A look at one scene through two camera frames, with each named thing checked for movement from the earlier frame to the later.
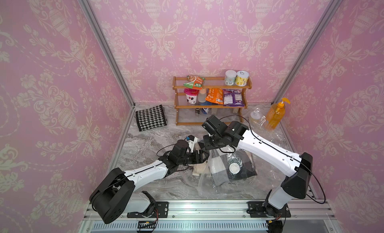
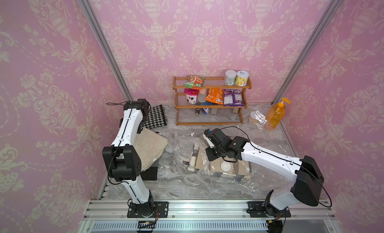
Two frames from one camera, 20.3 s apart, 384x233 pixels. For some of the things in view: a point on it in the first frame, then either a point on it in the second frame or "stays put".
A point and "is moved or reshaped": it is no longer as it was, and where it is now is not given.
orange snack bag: [215, 95] stays put
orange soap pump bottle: [275, 113] stays put
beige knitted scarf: [198, 168] to [150, 145]
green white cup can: [230, 76] stays put
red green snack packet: [194, 82] stays put
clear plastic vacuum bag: [236, 173] is moved or reshaped
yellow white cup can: [241, 78] stays put
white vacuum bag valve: [234, 168] to [225, 166]
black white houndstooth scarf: [151, 118] stays put
